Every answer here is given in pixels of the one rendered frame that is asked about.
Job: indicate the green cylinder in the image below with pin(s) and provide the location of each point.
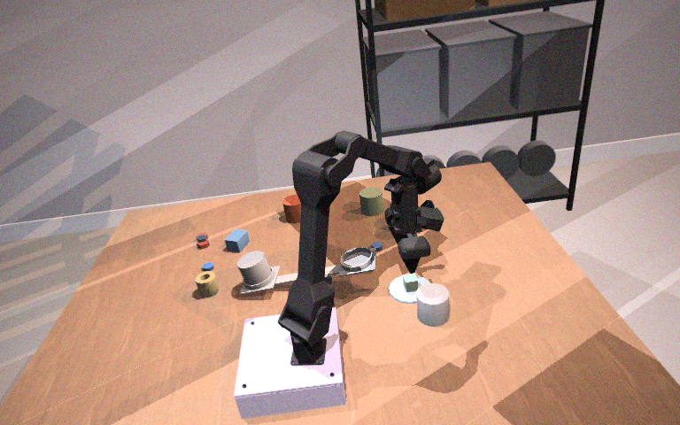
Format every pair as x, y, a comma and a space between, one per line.
371, 201

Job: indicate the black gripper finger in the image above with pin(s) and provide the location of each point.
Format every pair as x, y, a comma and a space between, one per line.
411, 264
397, 237

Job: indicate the orange cylinder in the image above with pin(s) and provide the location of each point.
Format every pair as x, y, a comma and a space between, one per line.
292, 209

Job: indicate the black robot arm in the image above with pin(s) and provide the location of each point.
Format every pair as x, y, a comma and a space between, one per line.
317, 179

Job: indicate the yellow tape roll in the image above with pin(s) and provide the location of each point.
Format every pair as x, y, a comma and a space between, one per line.
207, 284

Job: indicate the light blue box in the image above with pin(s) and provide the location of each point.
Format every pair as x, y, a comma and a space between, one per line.
237, 240

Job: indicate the white round dish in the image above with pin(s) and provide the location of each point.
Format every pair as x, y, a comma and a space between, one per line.
398, 292

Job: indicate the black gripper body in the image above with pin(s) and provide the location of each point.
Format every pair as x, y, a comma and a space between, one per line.
403, 222

